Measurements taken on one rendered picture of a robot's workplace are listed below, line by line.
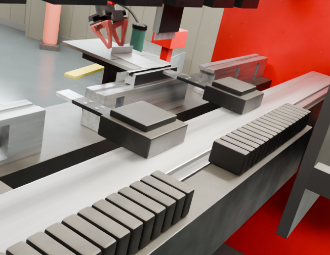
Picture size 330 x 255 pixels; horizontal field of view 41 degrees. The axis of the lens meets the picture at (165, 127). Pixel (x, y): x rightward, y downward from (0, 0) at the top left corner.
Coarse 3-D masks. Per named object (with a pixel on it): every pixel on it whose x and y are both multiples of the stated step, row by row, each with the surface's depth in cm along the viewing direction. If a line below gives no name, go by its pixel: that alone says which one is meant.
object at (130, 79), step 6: (168, 66) 126; (174, 66) 126; (132, 72) 112; (138, 72) 114; (144, 72) 113; (150, 72) 115; (156, 72) 118; (126, 78) 112; (132, 78) 111; (138, 78) 112; (144, 78) 114; (150, 78) 116; (156, 78) 119; (162, 78) 122; (132, 84) 111; (138, 84) 113
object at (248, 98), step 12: (168, 72) 116; (192, 84) 113; (204, 84) 113; (216, 84) 106; (228, 84) 106; (240, 84) 108; (204, 96) 107; (216, 96) 105; (228, 96) 103; (240, 96) 103; (252, 96) 105; (228, 108) 104; (240, 108) 102; (252, 108) 107
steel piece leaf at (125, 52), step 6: (114, 48) 123; (120, 48) 125; (126, 48) 127; (132, 48) 129; (114, 54) 123; (120, 54) 125; (126, 54) 126; (132, 54) 128; (126, 60) 120; (132, 60) 121; (138, 60) 123; (144, 60) 124; (150, 60) 126
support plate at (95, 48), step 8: (72, 40) 129; (80, 40) 131; (88, 40) 133; (96, 40) 135; (72, 48) 124; (80, 48) 123; (88, 48) 124; (96, 48) 126; (104, 48) 128; (96, 56) 120; (104, 56) 120; (112, 56) 122; (144, 56) 129; (152, 56) 131; (112, 64) 117; (120, 64) 116; (128, 64) 117; (160, 64) 124
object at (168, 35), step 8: (160, 8) 110; (168, 8) 112; (176, 8) 115; (160, 16) 111; (168, 16) 113; (176, 16) 116; (160, 24) 112; (168, 24) 115; (176, 24) 118; (160, 32) 113; (168, 32) 116
